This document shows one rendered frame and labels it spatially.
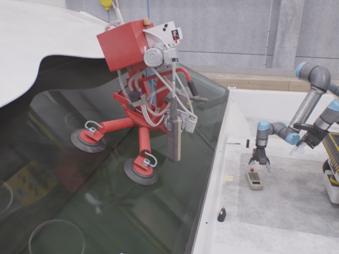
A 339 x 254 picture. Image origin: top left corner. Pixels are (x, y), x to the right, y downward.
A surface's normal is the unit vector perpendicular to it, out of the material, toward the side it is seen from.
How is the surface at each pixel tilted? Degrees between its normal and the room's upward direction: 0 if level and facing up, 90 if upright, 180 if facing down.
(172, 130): 90
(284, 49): 90
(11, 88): 21
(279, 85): 90
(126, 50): 90
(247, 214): 0
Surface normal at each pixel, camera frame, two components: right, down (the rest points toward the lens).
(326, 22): -0.25, 0.40
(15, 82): 0.33, -0.80
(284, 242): 0.00, -0.91
